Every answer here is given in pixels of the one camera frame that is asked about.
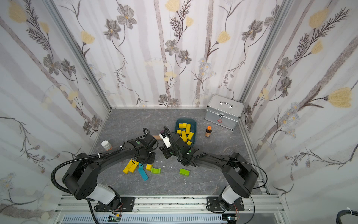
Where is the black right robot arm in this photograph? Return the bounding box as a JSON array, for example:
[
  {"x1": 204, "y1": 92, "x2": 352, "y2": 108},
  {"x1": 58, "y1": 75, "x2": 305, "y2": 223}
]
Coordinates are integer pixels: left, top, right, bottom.
[{"x1": 159, "y1": 127, "x2": 259, "y2": 213}]

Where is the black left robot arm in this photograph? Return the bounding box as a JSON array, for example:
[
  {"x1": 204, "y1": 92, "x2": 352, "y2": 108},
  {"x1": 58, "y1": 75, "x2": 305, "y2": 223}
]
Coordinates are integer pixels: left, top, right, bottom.
[{"x1": 50, "y1": 128, "x2": 158, "y2": 205}]

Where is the long teal block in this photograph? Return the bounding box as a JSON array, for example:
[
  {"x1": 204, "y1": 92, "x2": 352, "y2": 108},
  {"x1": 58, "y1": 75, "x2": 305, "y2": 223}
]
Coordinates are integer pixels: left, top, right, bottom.
[{"x1": 138, "y1": 164, "x2": 149, "y2": 181}]

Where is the green arch block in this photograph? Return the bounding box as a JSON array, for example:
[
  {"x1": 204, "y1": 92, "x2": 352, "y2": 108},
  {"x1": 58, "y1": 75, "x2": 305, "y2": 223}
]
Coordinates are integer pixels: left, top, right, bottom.
[{"x1": 151, "y1": 167, "x2": 161, "y2": 174}]

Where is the teal plastic bin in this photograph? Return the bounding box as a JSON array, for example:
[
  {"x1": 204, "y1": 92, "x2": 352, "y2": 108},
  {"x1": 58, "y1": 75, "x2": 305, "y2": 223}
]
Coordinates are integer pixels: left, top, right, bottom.
[{"x1": 174, "y1": 118, "x2": 196, "y2": 147}]

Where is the green flat block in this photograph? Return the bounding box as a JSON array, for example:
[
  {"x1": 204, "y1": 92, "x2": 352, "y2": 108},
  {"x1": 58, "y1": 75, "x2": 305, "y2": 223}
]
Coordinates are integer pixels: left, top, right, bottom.
[{"x1": 180, "y1": 169, "x2": 190, "y2": 176}]

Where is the orange cap brown bottle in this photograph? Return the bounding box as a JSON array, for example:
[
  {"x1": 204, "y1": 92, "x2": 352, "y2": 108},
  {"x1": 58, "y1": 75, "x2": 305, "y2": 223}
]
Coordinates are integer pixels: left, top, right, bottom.
[{"x1": 205, "y1": 126, "x2": 212, "y2": 137}]

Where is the white cap orange bottle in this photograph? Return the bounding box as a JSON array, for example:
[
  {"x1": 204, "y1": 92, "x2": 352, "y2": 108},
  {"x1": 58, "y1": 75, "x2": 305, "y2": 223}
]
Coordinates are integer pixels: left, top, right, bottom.
[{"x1": 101, "y1": 141, "x2": 113, "y2": 151}]

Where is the silver metal case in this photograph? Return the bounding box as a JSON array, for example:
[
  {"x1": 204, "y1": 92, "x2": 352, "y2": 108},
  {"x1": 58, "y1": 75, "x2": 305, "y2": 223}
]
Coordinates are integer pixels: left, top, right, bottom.
[{"x1": 205, "y1": 95, "x2": 244, "y2": 131}]

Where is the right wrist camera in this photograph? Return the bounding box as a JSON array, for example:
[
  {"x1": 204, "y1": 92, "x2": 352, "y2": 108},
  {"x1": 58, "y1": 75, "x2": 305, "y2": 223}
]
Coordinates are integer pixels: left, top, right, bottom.
[{"x1": 160, "y1": 134, "x2": 172, "y2": 149}]

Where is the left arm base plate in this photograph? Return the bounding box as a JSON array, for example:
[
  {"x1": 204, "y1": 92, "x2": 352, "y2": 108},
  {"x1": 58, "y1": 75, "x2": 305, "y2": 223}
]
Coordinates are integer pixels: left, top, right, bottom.
[{"x1": 94, "y1": 196, "x2": 135, "y2": 212}]

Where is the aluminium rail frame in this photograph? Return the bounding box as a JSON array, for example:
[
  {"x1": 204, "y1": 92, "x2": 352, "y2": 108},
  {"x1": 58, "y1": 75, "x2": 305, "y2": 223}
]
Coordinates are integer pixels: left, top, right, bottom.
[{"x1": 54, "y1": 195, "x2": 289, "y2": 224}]

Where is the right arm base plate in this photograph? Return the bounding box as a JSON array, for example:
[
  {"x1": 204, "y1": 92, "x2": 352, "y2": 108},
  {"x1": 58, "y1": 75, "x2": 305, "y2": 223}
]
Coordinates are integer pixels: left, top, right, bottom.
[{"x1": 206, "y1": 196, "x2": 245, "y2": 213}]

